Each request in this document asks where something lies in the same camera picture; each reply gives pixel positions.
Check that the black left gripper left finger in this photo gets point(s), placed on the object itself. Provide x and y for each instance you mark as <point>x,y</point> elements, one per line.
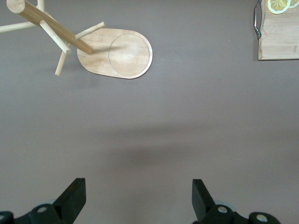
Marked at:
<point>67,205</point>

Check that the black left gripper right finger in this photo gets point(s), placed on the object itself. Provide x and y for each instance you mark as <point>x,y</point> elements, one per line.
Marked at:
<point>203,205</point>

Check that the wooden mug rack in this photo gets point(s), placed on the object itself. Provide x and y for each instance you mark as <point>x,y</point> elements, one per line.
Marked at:
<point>130,56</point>

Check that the wooden cutting board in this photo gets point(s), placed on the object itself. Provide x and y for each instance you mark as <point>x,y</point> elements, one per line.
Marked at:
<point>280,35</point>

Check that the lemon slice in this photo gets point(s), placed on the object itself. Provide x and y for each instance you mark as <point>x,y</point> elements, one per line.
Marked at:
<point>294,2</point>
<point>278,5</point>

